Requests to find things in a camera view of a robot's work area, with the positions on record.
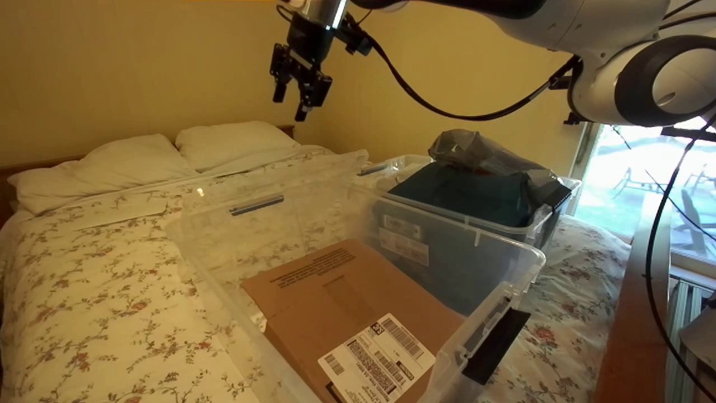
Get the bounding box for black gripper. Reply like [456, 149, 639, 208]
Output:
[271, 13, 338, 121]

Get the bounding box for wooden bed footboard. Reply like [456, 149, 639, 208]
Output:
[591, 196, 671, 403]

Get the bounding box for clear tote with clothes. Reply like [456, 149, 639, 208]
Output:
[356, 157, 570, 316]

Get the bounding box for right white pillow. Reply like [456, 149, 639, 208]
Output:
[176, 121, 297, 173]

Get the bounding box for left white pillow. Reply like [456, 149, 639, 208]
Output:
[10, 135, 198, 216]

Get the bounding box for floral bed cover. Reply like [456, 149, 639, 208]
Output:
[3, 145, 630, 403]

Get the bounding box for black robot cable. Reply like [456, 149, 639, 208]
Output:
[344, 18, 585, 123]

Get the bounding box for brown cardboard box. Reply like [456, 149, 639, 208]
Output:
[242, 240, 464, 403]

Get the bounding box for white pillow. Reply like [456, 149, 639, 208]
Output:
[10, 135, 198, 216]
[176, 121, 297, 173]

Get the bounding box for clear tote with cardboard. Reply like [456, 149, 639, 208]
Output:
[170, 187, 544, 403]

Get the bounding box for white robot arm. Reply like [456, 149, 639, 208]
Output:
[271, 0, 716, 126]

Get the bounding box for grey plastic shopping bag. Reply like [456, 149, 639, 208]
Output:
[427, 129, 557, 187]

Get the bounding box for clear plastic tote lid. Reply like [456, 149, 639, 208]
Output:
[69, 149, 434, 265]

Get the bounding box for dark green cloth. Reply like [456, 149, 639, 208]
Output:
[391, 163, 570, 227]

